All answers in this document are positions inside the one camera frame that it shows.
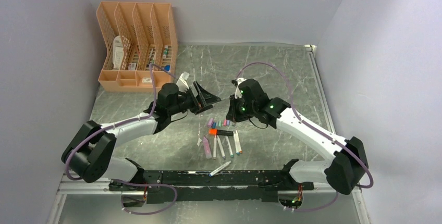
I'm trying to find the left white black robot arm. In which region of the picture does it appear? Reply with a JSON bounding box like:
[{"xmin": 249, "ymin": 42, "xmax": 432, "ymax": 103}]
[{"xmin": 61, "ymin": 82, "xmax": 221, "ymax": 191}]

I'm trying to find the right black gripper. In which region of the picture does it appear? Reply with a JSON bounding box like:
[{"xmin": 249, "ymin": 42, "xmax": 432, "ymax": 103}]
[{"xmin": 226, "ymin": 93, "xmax": 257, "ymax": 123}]

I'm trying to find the white pen grey cap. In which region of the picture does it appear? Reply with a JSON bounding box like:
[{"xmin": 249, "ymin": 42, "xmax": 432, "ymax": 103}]
[{"xmin": 216, "ymin": 135, "xmax": 226, "ymax": 160}]

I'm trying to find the white paper packet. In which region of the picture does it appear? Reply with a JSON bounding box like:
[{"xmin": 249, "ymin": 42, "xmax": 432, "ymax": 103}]
[{"xmin": 112, "ymin": 35, "xmax": 124, "ymax": 69}]

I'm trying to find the black base frame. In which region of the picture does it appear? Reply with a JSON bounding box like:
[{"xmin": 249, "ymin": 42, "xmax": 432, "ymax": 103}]
[{"xmin": 108, "ymin": 170, "xmax": 314, "ymax": 204}]

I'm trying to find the orange plastic file organizer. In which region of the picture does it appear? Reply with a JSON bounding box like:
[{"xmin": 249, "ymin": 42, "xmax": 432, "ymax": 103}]
[{"xmin": 96, "ymin": 2, "xmax": 178, "ymax": 92}]

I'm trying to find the white pen blue cap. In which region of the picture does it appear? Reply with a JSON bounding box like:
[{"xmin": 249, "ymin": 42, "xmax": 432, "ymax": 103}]
[{"xmin": 233, "ymin": 131, "xmax": 240, "ymax": 156}]

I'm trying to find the purple highlighter cap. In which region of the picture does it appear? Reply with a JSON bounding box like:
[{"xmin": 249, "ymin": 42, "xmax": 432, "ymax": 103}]
[{"xmin": 207, "ymin": 118, "xmax": 214, "ymax": 128}]

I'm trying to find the white pen green cap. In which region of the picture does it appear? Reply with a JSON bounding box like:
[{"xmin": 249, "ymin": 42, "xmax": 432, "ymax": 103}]
[{"xmin": 208, "ymin": 161, "xmax": 231, "ymax": 177}]

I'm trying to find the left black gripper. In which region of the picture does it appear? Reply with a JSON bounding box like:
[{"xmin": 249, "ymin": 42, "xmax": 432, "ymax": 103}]
[{"xmin": 169, "ymin": 81, "xmax": 221, "ymax": 116}]

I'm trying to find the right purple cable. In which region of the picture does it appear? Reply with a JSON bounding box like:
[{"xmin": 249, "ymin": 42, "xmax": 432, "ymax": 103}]
[{"xmin": 235, "ymin": 62, "xmax": 374, "ymax": 213}]

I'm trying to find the aluminium rail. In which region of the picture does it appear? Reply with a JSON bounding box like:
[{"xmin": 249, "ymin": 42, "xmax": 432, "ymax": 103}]
[{"xmin": 57, "ymin": 174, "xmax": 112, "ymax": 195}]

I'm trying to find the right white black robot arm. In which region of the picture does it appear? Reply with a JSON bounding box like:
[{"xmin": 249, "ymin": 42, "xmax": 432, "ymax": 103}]
[{"xmin": 226, "ymin": 95, "xmax": 368, "ymax": 195}]

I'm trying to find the purple pink highlighter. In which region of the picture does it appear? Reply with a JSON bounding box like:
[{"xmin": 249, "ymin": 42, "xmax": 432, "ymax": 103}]
[{"xmin": 202, "ymin": 136, "xmax": 212, "ymax": 159}]

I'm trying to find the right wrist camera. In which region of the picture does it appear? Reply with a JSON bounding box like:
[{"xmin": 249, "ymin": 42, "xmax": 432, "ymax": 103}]
[{"xmin": 234, "ymin": 79, "xmax": 270, "ymax": 108}]

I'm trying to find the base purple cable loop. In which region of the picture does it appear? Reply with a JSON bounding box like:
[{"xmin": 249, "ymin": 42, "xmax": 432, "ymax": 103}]
[{"xmin": 110, "ymin": 179, "xmax": 178, "ymax": 216}]

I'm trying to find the black orange highlighter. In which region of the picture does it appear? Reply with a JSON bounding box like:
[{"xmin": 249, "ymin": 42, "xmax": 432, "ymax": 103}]
[{"xmin": 208, "ymin": 129, "xmax": 234, "ymax": 136}]

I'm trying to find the white pen orange cap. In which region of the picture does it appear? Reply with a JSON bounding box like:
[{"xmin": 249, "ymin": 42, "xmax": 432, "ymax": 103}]
[{"xmin": 236, "ymin": 130, "xmax": 242, "ymax": 154}]

